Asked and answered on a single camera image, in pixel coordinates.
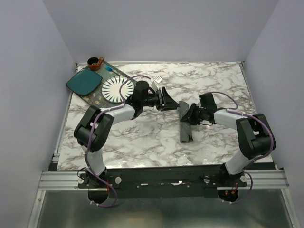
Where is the teal square plate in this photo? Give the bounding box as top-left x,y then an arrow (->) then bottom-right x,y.
66,68 -> 103,96

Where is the white striped round plate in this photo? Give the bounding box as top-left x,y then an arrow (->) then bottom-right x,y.
101,76 -> 134,104

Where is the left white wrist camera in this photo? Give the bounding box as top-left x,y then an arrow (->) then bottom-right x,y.
151,76 -> 163,91

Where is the floral rectangular serving tray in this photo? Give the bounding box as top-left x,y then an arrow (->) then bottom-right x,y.
78,61 -> 136,108

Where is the aluminium frame rail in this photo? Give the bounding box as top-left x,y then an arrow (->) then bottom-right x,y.
38,171 -> 78,191

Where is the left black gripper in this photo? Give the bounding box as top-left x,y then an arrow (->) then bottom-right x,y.
141,87 -> 180,112

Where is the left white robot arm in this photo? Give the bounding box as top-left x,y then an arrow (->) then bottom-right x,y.
74,81 -> 179,188

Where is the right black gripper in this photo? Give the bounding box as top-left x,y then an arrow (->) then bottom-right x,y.
180,103 -> 207,125

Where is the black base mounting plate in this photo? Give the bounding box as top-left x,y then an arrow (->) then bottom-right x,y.
78,165 -> 247,199

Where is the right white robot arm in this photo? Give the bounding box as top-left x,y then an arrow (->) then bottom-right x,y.
180,92 -> 276,186

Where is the grey cloth napkin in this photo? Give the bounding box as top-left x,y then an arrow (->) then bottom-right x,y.
179,101 -> 193,143

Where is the orange ceramic mug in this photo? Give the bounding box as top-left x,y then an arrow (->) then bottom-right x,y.
87,57 -> 104,71

